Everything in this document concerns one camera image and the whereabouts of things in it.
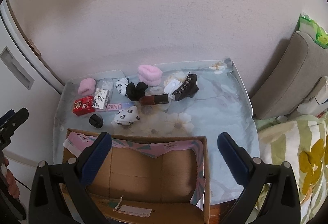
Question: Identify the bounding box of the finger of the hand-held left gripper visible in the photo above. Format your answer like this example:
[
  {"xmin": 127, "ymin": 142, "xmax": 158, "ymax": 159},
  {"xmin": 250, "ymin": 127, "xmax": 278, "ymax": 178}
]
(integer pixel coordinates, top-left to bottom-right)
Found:
[
  {"xmin": 0, "ymin": 109, "xmax": 15, "ymax": 127},
  {"xmin": 5, "ymin": 108, "xmax": 29, "ymax": 138}
]

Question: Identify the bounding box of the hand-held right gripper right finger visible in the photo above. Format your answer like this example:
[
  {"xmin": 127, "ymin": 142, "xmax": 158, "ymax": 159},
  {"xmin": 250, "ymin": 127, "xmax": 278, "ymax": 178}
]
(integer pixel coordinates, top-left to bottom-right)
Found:
[{"xmin": 217, "ymin": 132, "xmax": 301, "ymax": 224}]

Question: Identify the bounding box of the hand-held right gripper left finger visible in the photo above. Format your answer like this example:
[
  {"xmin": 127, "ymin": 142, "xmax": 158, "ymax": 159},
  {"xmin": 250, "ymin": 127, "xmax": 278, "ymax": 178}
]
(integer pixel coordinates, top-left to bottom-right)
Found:
[{"xmin": 28, "ymin": 132, "xmax": 112, "ymax": 224}]

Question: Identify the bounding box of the black round jar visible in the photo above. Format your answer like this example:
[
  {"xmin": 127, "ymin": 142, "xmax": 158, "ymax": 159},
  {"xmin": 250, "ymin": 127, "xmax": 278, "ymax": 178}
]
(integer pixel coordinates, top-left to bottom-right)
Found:
[{"xmin": 89, "ymin": 114, "xmax": 103, "ymax": 129}]

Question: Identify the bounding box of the cardboard box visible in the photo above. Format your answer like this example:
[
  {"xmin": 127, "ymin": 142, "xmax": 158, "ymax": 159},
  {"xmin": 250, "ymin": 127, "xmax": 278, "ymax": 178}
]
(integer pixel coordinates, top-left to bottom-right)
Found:
[{"xmin": 58, "ymin": 129, "xmax": 211, "ymax": 224}]

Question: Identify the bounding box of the red snack box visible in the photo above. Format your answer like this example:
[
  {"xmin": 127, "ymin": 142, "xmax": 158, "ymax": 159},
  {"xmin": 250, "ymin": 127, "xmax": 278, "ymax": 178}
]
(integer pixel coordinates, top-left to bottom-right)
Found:
[{"xmin": 72, "ymin": 95, "xmax": 96, "ymax": 116}]

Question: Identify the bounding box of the white patterned small box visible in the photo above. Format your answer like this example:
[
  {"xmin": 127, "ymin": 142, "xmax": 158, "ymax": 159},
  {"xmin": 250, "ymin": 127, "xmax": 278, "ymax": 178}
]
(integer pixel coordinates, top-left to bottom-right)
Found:
[{"xmin": 92, "ymin": 88, "xmax": 111, "ymax": 110}]

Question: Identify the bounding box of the small pink fluffy scrunchie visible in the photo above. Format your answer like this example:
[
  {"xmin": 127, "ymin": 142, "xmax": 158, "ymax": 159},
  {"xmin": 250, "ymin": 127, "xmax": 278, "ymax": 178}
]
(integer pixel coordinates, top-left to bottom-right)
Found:
[{"xmin": 78, "ymin": 78, "xmax": 97, "ymax": 95}]

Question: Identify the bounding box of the dark red lipstick box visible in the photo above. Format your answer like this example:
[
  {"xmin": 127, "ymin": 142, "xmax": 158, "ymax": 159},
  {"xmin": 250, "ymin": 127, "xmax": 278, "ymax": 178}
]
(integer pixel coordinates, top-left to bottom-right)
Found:
[{"xmin": 140, "ymin": 94, "xmax": 169, "ymax": 106}]

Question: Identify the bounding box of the black studded hair claw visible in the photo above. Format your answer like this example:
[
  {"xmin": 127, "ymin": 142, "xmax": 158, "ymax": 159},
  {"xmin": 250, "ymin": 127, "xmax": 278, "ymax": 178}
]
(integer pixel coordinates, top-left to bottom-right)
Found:
[{"xmin": 171, "ymin": 73, "xmax": 199, "ymax": 101}]

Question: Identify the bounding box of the white earbud case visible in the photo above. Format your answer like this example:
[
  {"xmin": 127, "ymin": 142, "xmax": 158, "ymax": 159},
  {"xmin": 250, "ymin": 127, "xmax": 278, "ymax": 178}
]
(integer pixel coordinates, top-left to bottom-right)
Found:
[{"xmin": 163, "ymin": 79, "xmax": 182, "ymax": 95}]

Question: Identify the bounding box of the large pink fluffy scrunchie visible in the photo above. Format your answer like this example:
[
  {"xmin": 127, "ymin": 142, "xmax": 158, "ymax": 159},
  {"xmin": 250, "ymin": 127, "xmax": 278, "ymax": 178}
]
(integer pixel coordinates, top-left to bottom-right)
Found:
[{"xmin": 137, "ymin": 65, "xmax": 162, "ymax": 84}]

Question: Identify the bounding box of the person's left hand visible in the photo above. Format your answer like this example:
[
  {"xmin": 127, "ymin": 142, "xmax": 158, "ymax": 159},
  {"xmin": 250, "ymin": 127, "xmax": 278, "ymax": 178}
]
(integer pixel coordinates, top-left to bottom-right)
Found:
[{"xmin": 0, "ymin": 157, "xmax": 20, "ymax": 199}]

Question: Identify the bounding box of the white door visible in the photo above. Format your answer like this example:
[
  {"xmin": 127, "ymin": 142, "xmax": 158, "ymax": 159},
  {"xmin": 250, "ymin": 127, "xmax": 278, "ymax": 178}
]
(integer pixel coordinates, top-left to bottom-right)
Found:
[{"xmin": 0, "ymin": 0, "xmax": 67, "ymax": 189}]

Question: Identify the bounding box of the white patterned sock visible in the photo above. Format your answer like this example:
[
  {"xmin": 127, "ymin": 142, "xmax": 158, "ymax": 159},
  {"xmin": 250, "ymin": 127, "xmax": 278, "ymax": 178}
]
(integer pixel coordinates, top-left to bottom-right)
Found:
[
  {"xmin": 111, "ymin": 108, "xmax": 141, "ymax": 126},
  {"xmin": 114, "ymin": 77, "xmax": 129, "ymax": 96}
]

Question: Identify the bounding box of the blue floral tablecloth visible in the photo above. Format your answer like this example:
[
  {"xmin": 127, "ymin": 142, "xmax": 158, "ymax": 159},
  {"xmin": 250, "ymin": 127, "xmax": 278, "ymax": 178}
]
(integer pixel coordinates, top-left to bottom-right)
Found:
[{"xmin": 52, "ymin": 59, "xmax": 259, "ymax": 211}]

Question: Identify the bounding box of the pink paper strip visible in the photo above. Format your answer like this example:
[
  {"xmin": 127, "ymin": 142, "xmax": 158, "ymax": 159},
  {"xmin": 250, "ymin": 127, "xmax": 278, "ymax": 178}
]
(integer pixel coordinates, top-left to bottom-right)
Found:
[{"xmin": 106, "ymin": 102, "xmax": 135, "ymax": 112}]

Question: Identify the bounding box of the green yellow floral blanket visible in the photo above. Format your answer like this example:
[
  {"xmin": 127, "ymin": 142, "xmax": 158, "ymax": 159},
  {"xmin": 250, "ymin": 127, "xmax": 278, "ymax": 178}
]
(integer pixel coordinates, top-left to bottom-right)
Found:
[{"xmin": 252, "ymin": 111, "xmax": 328, "ymax": 224}]

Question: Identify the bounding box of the clear plastic bag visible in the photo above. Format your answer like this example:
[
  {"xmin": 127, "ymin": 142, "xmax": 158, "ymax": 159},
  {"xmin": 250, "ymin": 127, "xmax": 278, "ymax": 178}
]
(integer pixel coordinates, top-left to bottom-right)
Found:
[{"xmin": 95, "ymin": 78, "xmax": 114, "ymax": 101}]

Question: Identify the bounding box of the brown door hinge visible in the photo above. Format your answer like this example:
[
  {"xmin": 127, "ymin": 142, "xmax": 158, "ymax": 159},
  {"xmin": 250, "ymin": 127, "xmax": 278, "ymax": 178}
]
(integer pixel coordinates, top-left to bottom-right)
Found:
[{"xmin": 28, "ymin": 39, "xmax": 42, "ymax": 56}]

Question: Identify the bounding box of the black scrunchie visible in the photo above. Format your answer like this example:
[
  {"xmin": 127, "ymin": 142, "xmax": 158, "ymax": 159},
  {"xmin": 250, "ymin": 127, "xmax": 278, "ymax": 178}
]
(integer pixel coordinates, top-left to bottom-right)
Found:
[{"xmin": 125, "ymin": 82, "xmax": 148, "ymax": 101}]

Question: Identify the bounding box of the beige sofa cushion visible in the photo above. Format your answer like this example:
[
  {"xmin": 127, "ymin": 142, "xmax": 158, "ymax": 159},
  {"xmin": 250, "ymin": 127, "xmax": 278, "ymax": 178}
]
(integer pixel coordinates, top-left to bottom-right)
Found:
[{"xmin": 250, "ymin": 31, "xmax": 328, "ymax": 120}]

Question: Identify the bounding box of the green tissue pack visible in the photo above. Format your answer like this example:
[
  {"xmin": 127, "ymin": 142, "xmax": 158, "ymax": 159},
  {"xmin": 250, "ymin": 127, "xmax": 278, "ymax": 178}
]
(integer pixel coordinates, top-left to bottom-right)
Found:
[{"xmin": 297, "ymin": 12, "xmax": 328, "ymax": 49}]

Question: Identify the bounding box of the black cable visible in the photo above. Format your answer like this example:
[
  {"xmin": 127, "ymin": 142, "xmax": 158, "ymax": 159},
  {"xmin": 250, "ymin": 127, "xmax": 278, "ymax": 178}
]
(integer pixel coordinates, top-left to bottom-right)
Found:
[{"xmin": 11, "ymin": 177, "xmax": 32, "ymax": 192}]

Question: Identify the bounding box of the recessed door handle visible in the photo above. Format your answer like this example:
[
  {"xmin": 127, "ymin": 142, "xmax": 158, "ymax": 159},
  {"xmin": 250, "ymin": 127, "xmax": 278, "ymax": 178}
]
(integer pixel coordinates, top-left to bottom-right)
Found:
[{"xmin": 0, "ymin": 47, "xmax": 34, "ymax": 90}]

